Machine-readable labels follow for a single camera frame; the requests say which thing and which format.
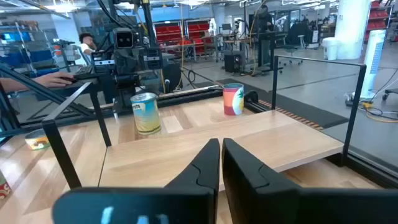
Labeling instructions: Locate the person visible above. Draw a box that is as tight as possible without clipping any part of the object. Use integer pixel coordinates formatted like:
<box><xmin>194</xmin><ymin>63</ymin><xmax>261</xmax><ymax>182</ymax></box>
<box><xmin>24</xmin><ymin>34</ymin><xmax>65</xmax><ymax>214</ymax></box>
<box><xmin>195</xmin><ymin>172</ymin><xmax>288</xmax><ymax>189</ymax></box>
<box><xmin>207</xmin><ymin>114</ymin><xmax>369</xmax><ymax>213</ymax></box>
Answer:
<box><xmin>77</xmin><ymin>32</ymin><xmax>101</xmax><ymax>63</ymax></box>
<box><xmin>255</xmin><ymin>3</ymin><xmax>275</xmax><ymax>68</ymax></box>

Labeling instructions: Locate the person's hand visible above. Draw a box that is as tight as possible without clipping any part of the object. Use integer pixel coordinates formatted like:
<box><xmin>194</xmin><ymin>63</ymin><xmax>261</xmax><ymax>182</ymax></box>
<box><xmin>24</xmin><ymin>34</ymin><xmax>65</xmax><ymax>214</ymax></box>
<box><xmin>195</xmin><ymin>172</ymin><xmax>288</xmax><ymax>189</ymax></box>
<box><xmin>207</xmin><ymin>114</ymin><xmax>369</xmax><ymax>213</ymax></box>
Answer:
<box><xmin>33</xmin><ymin>72</ymin><xmax>75</xmax><ymax>89</ymax></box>

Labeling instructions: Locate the black hazard striped floor mat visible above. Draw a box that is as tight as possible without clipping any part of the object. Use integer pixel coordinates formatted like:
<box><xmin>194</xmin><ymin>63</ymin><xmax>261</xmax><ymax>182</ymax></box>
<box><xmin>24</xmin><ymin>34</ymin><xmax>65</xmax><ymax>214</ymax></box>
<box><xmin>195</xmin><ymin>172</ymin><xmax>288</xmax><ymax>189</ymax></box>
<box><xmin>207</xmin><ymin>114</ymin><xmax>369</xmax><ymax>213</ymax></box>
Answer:
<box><xmin>214</xmin><ymin>77</ymin><xmax>349</xmax><ymax>130</ymax></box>

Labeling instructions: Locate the orange pink pineapple can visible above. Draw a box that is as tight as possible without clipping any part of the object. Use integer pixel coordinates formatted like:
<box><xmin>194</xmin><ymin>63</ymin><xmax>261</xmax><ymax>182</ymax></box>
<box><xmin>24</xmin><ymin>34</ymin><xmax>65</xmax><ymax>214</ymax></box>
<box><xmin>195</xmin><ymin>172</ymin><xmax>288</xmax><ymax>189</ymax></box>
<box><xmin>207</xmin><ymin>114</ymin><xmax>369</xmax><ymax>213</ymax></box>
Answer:
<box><xmin>222</xmin><ymin>83</ymin><xmax>245</xmax><ymax>116</ymax></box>

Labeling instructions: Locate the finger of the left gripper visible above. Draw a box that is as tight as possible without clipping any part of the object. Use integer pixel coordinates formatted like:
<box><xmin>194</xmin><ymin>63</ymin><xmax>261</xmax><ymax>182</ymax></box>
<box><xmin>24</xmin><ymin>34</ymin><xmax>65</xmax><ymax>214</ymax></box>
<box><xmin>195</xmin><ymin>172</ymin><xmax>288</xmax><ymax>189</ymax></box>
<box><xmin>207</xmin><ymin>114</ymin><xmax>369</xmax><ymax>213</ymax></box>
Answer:
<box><xmin>126</xmin><ymin>46</ymin><xmax>163</xmax><ymax>91</ymax></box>
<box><xmin>91</xmin><ymin>50</ymin><xmax>127</xmax><ymax>91</ymax></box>

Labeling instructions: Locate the black aluminium table frame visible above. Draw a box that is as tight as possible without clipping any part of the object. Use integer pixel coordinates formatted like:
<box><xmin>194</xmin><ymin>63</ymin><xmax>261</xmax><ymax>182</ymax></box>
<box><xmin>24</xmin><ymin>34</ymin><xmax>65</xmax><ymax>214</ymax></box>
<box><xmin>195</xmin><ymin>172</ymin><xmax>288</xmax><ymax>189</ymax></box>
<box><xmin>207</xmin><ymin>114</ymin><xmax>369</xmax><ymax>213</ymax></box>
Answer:
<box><xmin>0</xmin><ymin>63</ymin><xmax>271</xmax><ymax>139</ymax></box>

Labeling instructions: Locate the white tower fan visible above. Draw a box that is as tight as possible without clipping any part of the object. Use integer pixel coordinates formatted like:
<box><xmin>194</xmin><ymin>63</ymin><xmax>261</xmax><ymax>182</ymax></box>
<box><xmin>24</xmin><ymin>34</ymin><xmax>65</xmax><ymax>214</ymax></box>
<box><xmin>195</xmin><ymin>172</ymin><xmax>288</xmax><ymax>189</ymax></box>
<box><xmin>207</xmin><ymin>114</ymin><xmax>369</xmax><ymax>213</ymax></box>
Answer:
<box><xmin>359</xmin><ymin>29</ymin><xmax>387</xmax><ymax>100</ymax></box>

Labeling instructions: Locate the white trash bin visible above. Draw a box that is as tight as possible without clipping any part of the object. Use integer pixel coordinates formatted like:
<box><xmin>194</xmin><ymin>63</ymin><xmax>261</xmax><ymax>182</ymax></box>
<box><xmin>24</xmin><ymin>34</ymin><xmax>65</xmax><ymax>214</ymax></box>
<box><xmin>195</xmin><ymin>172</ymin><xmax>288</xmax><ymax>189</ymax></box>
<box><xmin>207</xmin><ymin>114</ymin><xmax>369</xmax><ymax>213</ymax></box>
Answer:
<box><xmin>321</xmin><ymin>37</ymin><xmax>342</xmax><ymax>61</ymax></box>

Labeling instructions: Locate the black box on floor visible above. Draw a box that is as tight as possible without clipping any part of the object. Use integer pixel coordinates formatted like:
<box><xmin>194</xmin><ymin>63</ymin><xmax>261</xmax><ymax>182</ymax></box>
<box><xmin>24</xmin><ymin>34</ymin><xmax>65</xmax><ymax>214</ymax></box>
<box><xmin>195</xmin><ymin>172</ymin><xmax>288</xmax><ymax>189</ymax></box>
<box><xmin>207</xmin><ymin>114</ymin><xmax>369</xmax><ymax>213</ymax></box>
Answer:
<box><xmin>223</xmin><ymin>50</ymin><xmax>246</xmax><ymax>75</ymax></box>

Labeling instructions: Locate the person's forearm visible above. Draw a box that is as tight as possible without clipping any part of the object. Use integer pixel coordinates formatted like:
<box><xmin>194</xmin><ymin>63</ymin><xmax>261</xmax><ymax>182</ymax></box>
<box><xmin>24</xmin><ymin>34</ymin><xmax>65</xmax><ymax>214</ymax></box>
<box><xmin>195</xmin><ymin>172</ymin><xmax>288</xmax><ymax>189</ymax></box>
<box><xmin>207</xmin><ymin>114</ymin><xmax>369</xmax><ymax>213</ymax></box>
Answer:
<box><xmin>0</xmin><ymin>76</ymin><xmax>40</xmax><ymax>93</ymax></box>

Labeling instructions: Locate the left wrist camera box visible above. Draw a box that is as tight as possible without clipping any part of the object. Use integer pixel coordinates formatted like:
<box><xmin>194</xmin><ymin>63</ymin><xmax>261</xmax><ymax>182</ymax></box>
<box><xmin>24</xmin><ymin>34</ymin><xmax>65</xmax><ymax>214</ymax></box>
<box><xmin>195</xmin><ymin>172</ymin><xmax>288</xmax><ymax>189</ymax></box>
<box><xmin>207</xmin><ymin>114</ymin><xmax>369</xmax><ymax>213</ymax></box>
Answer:
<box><xmin>112</xmin><ymin>27</ymin><xmax>136</xmax><ymax>50</ymax></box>

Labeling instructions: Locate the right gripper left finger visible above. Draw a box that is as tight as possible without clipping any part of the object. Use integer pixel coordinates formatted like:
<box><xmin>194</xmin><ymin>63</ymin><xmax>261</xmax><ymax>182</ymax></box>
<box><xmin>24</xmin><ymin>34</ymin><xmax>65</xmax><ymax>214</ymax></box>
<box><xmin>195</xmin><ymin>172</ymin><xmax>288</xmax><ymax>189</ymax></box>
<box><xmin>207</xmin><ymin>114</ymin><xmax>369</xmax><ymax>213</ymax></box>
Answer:
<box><xmin>52</xmin><ymin>138</ymin><xmax>221</xmax><ymax>224</ymax></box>

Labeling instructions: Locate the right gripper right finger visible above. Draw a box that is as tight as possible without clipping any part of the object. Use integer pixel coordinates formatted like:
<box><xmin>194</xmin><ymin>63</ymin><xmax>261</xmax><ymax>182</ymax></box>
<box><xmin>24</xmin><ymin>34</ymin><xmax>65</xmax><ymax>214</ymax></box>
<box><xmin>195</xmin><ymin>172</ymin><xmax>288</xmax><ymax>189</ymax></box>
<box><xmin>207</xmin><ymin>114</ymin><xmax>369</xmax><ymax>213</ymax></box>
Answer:
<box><xmin>221</xmin><ymin>138</ymin><xmax>398</xmax><ymax>224</ymax></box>

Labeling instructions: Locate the rack with red bins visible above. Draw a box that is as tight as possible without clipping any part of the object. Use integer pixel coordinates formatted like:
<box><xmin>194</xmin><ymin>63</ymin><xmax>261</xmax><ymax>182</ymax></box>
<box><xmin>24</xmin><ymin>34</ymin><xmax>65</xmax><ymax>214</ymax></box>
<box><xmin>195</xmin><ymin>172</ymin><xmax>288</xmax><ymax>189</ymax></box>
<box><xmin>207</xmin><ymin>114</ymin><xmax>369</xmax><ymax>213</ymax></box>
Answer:
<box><xmin>364</xmin><ymin>0</ymin><xmax>393</xmax><ymax>43</ymax></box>
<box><xmin>185</xmin><ymin>19</ymin><xmax>212</xmax><ymax>55</ymax></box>
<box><xmin>154</xmin><ymin>21</ymin><xmax>184</xmax><ymax>54</ymax></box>

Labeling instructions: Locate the blue yellow can white lid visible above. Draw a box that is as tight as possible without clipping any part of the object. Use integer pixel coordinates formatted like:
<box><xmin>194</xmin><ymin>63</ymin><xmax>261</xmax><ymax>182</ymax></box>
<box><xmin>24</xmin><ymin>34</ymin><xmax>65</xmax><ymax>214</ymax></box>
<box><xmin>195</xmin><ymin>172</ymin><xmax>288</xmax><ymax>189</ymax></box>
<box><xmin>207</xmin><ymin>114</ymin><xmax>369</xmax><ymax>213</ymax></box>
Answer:
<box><xmin>129</xmin><ymin>91</ymin><xmax>162</xmax><ymax>136</ymax></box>

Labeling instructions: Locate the rack with blue bins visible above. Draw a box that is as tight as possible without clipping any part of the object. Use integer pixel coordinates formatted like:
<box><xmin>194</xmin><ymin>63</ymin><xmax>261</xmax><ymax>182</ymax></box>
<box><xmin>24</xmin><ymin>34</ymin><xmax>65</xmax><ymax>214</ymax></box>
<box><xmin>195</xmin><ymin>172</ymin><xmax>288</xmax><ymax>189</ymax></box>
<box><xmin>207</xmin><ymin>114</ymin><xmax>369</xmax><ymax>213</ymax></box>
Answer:
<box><xmin>0</xmin><ymin>20</ymin><xmax>58</xmax><ymax>78</ymax></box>

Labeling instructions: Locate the white round pillar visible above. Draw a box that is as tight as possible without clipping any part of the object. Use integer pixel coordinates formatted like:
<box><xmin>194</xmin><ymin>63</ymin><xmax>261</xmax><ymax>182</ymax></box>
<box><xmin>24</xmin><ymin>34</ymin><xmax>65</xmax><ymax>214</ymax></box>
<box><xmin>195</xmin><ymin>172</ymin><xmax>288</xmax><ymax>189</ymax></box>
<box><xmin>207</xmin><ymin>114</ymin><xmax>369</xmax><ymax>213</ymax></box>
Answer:
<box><xmin>334</xmin><ymin>0</ymin><xmax>371</xmax><ymax>60</ymax></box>

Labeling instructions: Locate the yellow floor cable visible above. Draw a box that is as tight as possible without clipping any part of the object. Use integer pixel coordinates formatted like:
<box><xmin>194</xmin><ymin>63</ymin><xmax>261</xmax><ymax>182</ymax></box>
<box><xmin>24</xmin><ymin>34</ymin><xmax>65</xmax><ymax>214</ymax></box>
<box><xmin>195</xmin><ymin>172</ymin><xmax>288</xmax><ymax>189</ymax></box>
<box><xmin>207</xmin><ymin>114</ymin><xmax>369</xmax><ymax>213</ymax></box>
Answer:
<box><xmin>357</xmin><ymin>101</ymin><xmax>398</xmax><ymax>124</ymax></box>

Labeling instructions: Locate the wooden shelf with black rails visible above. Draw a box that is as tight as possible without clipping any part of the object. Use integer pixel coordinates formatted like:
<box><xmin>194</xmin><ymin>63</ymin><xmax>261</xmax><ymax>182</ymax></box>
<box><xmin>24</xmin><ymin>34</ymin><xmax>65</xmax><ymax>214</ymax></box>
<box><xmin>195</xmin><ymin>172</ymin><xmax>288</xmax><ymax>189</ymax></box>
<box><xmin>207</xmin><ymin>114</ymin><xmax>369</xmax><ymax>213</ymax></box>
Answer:
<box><xmin>41</xmin><ymin>55</ymin><xmax>368</xmax><ymax>191</ymax></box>

